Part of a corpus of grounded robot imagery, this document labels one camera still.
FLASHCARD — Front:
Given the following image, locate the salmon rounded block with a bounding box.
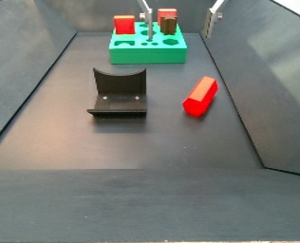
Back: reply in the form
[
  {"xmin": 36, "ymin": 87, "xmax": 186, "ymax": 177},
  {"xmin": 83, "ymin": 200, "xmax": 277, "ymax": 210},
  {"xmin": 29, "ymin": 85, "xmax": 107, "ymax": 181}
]
[{"xmin": 158, "ymin": 9, "xmax": 178, "ymax": 21}]

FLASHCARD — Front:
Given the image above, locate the red rectangular block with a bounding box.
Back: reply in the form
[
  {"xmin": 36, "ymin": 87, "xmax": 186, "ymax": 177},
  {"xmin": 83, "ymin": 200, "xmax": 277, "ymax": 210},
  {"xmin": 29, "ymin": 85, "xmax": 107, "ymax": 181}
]
[{"xmin": 112, "ymin": 15, "xmax": 135, "ymax": 34}]

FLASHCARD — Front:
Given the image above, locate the red hexagon prism block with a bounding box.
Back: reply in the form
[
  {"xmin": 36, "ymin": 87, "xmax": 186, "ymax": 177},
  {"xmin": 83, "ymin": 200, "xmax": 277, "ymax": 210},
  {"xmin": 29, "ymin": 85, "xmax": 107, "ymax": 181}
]
[{"xmin": 183, "ymin": 76, "xmax": 218, "ymax": 117}]

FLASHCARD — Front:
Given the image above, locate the brown star block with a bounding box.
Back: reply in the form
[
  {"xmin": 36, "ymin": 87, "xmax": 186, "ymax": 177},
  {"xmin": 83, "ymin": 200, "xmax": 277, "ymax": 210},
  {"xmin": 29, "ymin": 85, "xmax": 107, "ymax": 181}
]
[{"xmin": 160, "ymin": 16, "xmax": 176, "ymax": 35}]

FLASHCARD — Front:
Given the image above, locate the green foam shape-sorter board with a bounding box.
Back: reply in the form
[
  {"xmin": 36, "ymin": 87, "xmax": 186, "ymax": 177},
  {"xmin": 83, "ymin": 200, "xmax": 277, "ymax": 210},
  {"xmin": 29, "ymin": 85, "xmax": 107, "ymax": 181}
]
[{"xmin": 108, "ymin": 22, "xmax": 187, "ymax": 65}]

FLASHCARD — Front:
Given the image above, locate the black curved holder stand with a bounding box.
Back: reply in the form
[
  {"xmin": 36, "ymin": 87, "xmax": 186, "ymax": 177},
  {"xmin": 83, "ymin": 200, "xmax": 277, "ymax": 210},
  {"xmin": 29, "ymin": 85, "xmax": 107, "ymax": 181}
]
[{"xmin": 87, "ymin": 68, "xmax": 147, "ymax": 116}]

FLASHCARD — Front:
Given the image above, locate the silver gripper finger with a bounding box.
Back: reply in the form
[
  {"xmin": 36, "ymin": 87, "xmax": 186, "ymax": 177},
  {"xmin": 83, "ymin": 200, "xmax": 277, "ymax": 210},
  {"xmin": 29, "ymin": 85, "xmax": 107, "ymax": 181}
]
[
  {"xmin": 138, "ymin": 0, "xmax": 152, "ymax": 40},
  {"xmin": 203, "ymin": 0, "xmax": 225, "ymax": 38}
]

